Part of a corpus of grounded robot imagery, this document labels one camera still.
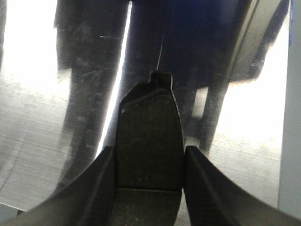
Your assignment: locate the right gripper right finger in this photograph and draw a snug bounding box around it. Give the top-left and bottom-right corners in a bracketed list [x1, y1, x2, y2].
[184, 146, 301, 226]

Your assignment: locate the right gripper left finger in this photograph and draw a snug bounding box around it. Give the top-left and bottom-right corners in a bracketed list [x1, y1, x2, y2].
[2, 146, 116, 226]

